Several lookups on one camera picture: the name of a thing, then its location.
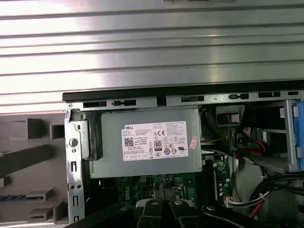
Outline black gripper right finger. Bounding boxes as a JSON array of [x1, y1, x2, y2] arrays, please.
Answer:
[[164, 182, 264, 228]]

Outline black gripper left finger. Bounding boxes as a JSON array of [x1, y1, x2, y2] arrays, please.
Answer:
[[68, 182, 165, 228]]

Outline green motherboard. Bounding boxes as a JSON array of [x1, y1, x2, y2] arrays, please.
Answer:
[[116, 154, 233, 209]]

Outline grey power supply unit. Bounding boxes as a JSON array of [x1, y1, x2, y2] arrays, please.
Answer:
[[89, 108, 203, 179]]

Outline black PC case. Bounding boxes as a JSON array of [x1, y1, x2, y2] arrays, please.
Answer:
[[62, 80, 304, 228]]

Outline grey parts rack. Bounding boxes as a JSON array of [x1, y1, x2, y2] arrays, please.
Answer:
[[0, 114, 70, 224]]

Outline blue disk carrier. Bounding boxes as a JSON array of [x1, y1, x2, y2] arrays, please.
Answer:
[[292, 97, 304, 172]]

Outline yellow power wires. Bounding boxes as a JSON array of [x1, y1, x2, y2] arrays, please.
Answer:
[[201, 127, 232, 144]]

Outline black cable bundle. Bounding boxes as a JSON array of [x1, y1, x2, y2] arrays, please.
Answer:
[[247, 172, 304, 219]]

